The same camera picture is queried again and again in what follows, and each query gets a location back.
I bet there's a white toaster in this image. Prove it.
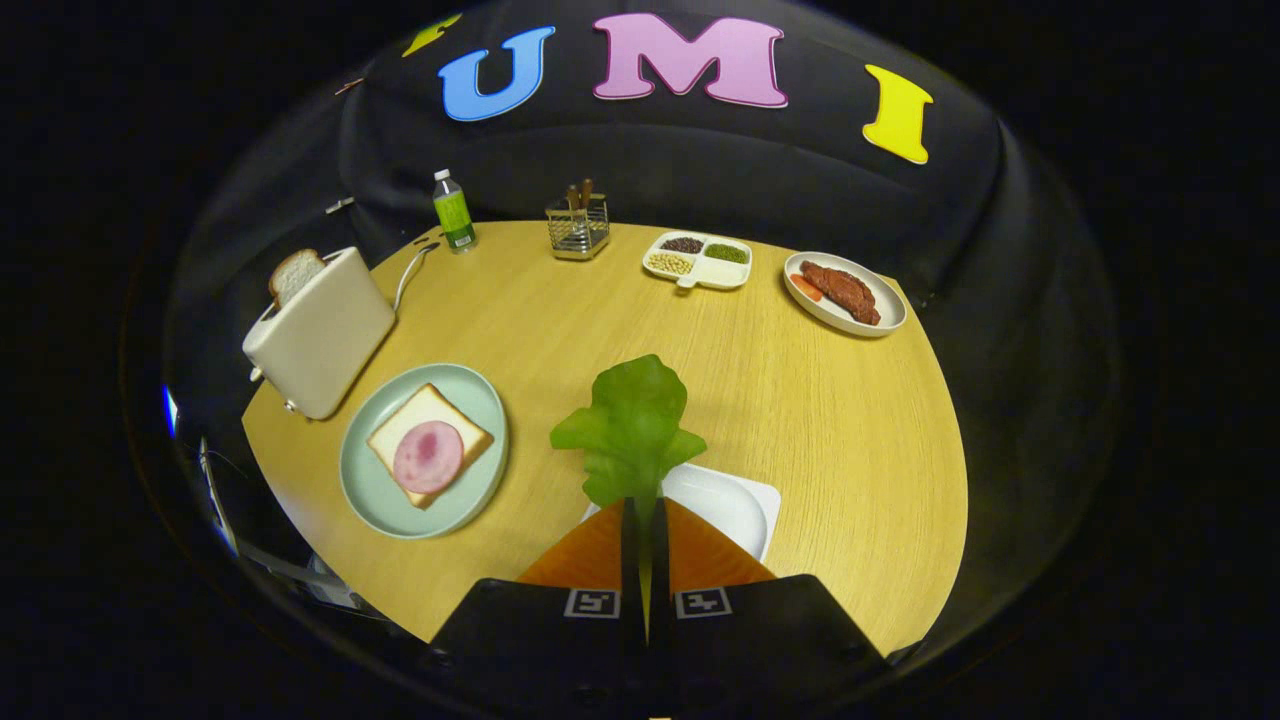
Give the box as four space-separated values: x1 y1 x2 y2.
242 247 398 421

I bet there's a white round plate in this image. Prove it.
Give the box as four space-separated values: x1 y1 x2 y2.
783 251 908 338

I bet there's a light green round plate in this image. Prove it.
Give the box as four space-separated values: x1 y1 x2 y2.
339 363 510 541

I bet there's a white divided dish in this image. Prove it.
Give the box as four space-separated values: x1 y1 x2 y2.
642 230 754 292

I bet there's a black backdrop cloth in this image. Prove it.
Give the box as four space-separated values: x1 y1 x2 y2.
160 0 1121 651

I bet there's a white square plate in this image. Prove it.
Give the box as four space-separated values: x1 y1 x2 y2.
582 462 782 563

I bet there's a brown meat piece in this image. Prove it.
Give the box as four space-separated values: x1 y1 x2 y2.
798 260 883 327

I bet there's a metal wire utensil holder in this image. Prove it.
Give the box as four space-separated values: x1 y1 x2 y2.
545 195 612 262

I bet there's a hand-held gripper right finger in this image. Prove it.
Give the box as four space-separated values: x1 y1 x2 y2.
650 497 891 707

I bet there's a toasted bread slice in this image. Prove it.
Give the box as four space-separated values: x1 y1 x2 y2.
268 249 328 308

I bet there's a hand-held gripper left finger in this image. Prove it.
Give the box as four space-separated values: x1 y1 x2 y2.
430 497 649 707

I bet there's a white toaster cable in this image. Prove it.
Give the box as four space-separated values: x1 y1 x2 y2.
393 243 439 313

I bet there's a white bread slice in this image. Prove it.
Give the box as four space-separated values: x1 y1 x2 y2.
366 383 495 510

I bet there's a green label drink bottle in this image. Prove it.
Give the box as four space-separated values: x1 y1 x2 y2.
432 169 478 254

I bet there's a pink ham slice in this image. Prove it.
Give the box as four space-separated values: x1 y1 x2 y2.
392 421 466 495

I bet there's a green lettuce leaf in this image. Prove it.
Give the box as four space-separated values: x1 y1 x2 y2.
549 354 708 511

